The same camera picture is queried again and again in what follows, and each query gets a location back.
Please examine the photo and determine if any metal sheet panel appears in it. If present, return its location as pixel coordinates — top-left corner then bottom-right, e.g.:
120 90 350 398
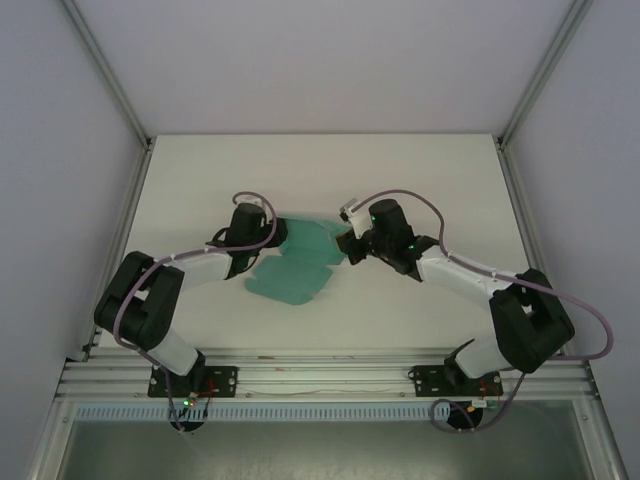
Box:
53 402 610 480

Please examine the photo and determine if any aluminium table side rail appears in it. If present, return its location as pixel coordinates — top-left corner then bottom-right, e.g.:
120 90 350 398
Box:
81 138 154 362
494 138 592 361

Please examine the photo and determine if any teal paper box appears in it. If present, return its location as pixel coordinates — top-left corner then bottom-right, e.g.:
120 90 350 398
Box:
243 213 349 307

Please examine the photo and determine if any aluminium frame post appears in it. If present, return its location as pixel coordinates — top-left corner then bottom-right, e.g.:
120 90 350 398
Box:
496 0 594 147
62 0 152 147

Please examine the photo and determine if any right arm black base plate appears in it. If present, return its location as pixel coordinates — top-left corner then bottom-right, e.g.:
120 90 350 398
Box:
406 364 504 399

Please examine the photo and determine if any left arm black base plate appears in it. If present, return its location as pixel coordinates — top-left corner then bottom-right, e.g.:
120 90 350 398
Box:
147 365 239 399

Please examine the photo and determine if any slotted grey cable duct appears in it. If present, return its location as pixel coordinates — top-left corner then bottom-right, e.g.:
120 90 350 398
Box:
74 405 447 422

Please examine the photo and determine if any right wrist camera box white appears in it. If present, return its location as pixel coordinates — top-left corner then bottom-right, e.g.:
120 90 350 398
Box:
339 196 373 241

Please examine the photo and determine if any aluminium mounting rail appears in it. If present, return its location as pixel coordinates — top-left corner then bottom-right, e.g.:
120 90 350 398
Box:
54 346 599 402

